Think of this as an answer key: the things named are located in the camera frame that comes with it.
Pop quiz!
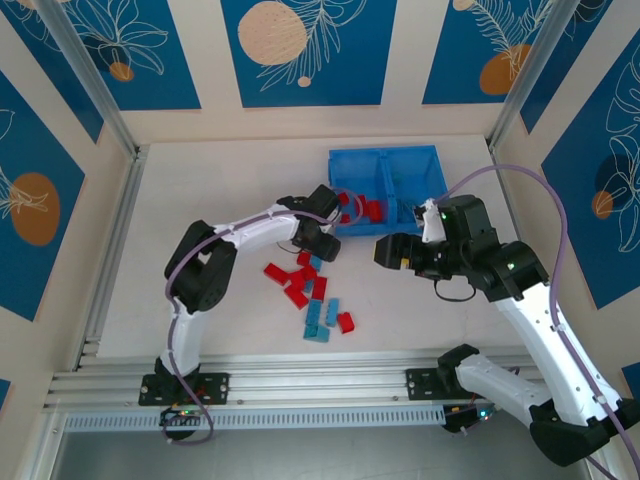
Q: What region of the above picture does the aluminium frame post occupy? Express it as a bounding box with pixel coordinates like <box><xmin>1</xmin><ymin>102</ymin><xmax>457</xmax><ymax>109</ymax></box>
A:
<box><xmin>488</xmin><ymin>0</ymin><xmax>590</xmax><ymax>150</ymax></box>
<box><xmin>37</xmin><ymin>0</ymin><xmax>140</xmax><ymax>157</ymax></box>

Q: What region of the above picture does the white slotted cable duct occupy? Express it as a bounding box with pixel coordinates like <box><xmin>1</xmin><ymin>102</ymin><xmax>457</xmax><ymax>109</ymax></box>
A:
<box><xmin>63</xmin><ymin>405</ymin><xmax>446</xmax><ymax>432</ymax></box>

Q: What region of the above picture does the blue two-compartment plastic bin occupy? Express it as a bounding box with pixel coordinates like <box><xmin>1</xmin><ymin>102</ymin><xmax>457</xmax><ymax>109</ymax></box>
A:
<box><xmin>328</xmin><ymin>145</ymin><xmax>450</xmax><ymax>239</ymax></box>

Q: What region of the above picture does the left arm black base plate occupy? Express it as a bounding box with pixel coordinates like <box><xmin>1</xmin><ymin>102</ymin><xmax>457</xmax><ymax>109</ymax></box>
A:
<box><xmin>138</xmin><ymin>372</ymin><xmax>230</xmax><ymax>406</ymax></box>

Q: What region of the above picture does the thin black cable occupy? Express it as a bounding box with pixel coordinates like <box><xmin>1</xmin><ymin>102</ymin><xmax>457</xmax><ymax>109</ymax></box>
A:
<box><xmin>433</xmin><ymin>277</ymin><xmax>477</xmax><ymax>302</ymax></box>

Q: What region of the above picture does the wide aluminium mounting rail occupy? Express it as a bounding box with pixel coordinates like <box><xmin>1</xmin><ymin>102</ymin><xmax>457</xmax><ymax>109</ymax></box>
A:
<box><xmin>42</xmin><ymin>349</ymin><xmax>586</xmax><ymax>414</ymax></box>

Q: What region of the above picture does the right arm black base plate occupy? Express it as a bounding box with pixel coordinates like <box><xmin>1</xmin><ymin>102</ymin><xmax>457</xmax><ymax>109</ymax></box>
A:
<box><xmin>405</xmin><ymin>367</ymin><xmax>497</xmax><ymax>401</ymax></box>

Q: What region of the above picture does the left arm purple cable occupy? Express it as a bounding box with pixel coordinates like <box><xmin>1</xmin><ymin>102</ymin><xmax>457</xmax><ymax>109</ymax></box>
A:
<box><xmin>162</xmin><ymin>192</ymin><xmax>365</xmax><ymax>446</ymax></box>

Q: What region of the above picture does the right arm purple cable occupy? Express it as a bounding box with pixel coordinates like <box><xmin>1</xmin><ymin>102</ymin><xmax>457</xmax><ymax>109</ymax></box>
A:
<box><xmin>437</xmin><ymin>163</ymin><xmax>640</xmax><ymax>480</ymax></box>

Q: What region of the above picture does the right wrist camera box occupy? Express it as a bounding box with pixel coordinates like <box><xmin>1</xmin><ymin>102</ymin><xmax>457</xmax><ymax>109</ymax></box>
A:
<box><xmin>419</xmin><ymin>198</ymin><xmax>447</xmax><ymax>245</ymax></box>

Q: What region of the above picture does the blue floral wall panel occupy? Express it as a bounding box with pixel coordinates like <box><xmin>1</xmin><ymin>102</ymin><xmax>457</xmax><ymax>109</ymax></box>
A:
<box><xmin>54</xmin><ymin>0</ymin><xmax>202</xmax><ymax>112</ymax></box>
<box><xmin>0</xmin><ymin>69</ymin><xmax>87</xmax><ymax>322</ymax></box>
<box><xmin>519</xmin><ymin>0</ymin><xmax>640</xmax><ymax>135</ymax></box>
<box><xmin>0</xmin><ymin>12</ymin><xmax>105</xmax><ymax>145</ymax></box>
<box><xmin>422</xmin><ymin>0</ymin><xmax>564</xmax><ymax>106</ymax></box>
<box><xmin>541</xmin><ymin>47</ymin><xmax>640</xmax><ymax>310</ymax></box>
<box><xmin>221</xmin><ymin>0</ymin><xmax>399</xmax><ymax>109</ymax></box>

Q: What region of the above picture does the aluminium table edge rail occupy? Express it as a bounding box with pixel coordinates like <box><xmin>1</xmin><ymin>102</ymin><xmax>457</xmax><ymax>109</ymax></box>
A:
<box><xmin>73</xmin><ymin>144</ymin><xmax>150</xmax><ymax>372</ymax></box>
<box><xmin>487</xmin><ymin>138</ymin><xmax>556</xmax><ymax>301</ymax></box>

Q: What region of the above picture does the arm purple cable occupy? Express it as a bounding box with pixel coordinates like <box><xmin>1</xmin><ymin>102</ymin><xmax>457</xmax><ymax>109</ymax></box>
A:
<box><xmin>162</xmin><ymin>192</ymin><xmax>365</xmax><ymax>446</ymax></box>
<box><xmin>437</xmin><ymin>163</ymin><xmax>640</xmax><ymax>480</ymax></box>

